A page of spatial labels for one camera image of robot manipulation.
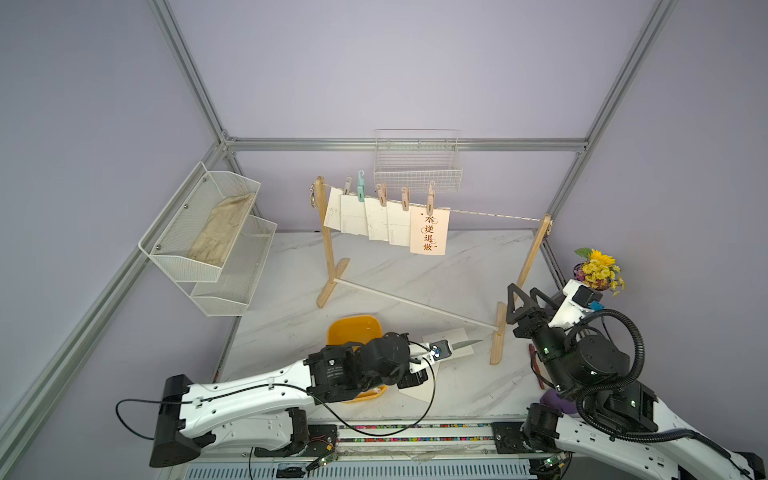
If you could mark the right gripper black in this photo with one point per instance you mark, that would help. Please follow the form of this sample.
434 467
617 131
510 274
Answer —
536 316

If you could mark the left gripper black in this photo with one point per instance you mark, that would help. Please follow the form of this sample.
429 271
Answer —
411 379

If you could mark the pink chinese text postcard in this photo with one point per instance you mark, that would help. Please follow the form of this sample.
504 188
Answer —
429 231

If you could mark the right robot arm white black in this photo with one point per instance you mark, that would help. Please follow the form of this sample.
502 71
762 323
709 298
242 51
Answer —
594 358

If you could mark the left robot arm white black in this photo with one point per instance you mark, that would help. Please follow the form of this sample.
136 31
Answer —
269 411

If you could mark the vase with yellow flowers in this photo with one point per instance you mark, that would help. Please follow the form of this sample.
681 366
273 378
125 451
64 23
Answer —
599 271

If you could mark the folded towels stack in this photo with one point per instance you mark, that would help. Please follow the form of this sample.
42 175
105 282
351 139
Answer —
550 396

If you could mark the yellow plastic tray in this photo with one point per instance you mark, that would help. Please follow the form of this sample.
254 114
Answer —
361 329

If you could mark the green clothespin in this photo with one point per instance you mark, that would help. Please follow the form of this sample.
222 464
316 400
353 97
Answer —
361 186

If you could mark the beige cloth in shelf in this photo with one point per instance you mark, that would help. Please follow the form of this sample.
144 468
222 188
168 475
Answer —
213 244

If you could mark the white mesh two-tier shelf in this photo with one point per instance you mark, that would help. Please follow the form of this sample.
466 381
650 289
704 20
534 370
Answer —
217 291

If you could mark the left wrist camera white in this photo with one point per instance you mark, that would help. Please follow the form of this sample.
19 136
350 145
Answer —
438 351

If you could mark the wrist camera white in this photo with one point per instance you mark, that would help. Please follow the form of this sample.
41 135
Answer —
438 351
579 301

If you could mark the wooden drying rack frame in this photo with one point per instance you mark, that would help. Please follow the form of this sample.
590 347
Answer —
455 285

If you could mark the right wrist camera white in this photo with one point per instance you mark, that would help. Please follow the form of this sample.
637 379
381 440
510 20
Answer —
579 301

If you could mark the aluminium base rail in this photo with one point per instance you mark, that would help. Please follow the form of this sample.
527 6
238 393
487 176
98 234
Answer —
434 450

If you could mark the white wire wall basket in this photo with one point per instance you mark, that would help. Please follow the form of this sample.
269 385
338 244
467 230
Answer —
419 159

